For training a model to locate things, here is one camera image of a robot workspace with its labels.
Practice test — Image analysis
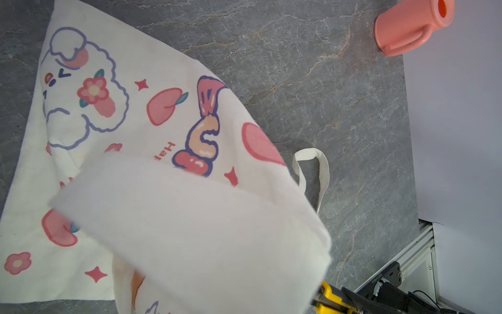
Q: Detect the yellow black utility knife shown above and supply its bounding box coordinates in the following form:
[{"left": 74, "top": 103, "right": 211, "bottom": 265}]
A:
[{"left": 311, "top": 281, "right": 359, "bottom": 314}]

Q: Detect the white cartoon tote bag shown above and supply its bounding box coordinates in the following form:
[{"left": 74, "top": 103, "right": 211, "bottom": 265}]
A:
[{"left": 1, "top": 1, "right": 332, "bottom": 313}]

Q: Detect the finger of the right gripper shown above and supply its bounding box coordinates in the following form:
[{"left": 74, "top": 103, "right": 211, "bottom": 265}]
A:
[{"left": 341, "top": 287, "right": 392, "bottom": 314}]

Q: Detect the pink watering can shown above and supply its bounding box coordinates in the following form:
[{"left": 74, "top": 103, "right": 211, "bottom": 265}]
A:
[{"left": 374, "top": 0, "right": 455, "bottom": 57}]

